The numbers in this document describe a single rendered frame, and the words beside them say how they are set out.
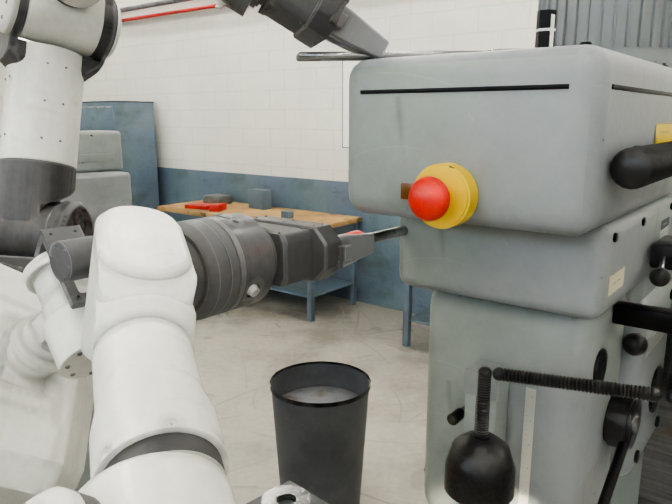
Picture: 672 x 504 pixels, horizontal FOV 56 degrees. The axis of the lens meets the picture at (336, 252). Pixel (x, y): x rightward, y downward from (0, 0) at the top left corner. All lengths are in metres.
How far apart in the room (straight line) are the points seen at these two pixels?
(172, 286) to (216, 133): 7.05
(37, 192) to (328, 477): 2.33
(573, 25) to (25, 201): 0.74
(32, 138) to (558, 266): 0.62
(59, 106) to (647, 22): 0.76
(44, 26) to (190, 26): 6.98
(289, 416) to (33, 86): 2.21
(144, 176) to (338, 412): 5.72
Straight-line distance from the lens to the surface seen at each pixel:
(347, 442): 2.91
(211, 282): 0.53
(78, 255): 0.54
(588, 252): 0.66
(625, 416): 0.86
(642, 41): 0.96
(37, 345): 0.65
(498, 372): 0.65
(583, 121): 0.56
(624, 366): 0.93
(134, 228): 0.49
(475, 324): 0.77
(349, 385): 3.17
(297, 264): 0.60
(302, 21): 0.64
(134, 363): 0.39
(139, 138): 8.03
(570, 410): 0.76
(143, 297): 0.43
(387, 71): 0.64
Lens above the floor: 1.83
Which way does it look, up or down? 12 degrees down
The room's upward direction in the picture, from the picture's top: straight up
